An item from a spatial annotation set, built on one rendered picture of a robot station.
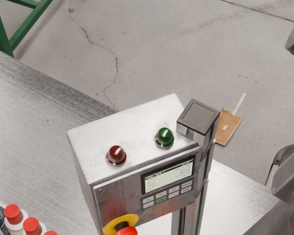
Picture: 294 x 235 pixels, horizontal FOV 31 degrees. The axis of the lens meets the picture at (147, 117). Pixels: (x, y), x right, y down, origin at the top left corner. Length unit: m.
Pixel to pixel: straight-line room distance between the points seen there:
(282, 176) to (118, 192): 0.25
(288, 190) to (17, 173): 1.01
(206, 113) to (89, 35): 2.20
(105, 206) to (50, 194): 0.68
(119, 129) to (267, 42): 2.20
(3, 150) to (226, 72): 1.48
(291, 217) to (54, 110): 1.08
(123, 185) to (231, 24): 2.28
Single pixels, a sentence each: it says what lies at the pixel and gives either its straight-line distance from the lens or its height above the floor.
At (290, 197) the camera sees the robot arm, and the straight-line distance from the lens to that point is 0.58.
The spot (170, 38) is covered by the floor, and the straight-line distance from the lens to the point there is 2.85.
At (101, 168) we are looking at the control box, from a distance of 0.71.
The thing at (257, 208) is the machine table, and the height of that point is 0.83.
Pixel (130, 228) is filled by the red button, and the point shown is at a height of 1.34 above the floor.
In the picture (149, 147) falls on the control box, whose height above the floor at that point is 1.48.
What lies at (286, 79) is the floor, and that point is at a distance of 2.74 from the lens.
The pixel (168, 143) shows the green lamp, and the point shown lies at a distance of 0.71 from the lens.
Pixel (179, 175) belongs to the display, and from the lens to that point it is 0.76.
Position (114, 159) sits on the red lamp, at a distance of 0.69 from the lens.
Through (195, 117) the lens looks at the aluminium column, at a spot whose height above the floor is 1.50.
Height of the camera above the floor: 2.09
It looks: 56 degrees down
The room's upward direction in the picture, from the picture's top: 2 degrees counter-clockwise
